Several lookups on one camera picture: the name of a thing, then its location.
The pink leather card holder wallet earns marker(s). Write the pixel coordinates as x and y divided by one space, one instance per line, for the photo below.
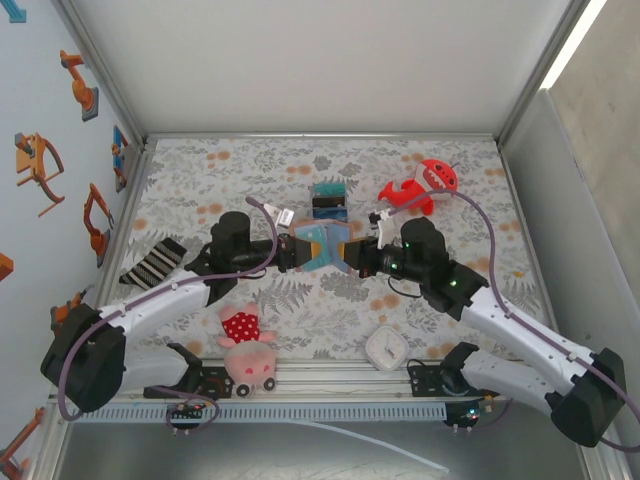
315 231

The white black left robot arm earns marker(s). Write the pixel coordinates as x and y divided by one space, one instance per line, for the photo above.
150 305

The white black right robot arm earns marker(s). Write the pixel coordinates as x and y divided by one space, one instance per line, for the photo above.
525 335

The blue credit card stack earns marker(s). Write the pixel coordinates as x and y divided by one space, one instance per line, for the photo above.
330 214

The clear acrylic card stand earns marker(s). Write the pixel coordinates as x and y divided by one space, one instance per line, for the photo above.
311 200

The black credit card stack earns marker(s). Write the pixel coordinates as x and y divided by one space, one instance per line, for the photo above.
327 201

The teal credit card stack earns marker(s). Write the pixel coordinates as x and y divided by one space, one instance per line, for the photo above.
327 189

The red shark plush toy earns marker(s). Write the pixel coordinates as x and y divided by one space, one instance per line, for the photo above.
415 192

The black white striped sock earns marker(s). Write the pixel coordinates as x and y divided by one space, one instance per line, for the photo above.
150 265

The white square clock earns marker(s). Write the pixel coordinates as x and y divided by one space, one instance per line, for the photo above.
385 347

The pink pig plush toy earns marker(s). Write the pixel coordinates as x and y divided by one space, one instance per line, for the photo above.
245 360

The small circuit board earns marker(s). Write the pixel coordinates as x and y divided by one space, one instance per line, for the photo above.
186 411
467 415

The white plastic tube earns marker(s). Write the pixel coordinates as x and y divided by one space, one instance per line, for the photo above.
400 449

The wide aluminium frame rail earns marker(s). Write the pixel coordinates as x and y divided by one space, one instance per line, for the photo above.
325 380

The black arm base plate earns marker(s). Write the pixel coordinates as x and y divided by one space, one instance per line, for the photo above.
215 375
425 380

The blue orange machine wall sticker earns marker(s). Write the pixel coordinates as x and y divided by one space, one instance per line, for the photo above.
119 155

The aluminium frame post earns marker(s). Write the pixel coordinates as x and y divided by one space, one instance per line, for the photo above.
542 70
98 65

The orange claw wall sticker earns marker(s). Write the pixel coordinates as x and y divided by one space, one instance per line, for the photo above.
30 160

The orange block wall sticker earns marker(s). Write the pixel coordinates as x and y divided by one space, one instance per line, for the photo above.
5 267

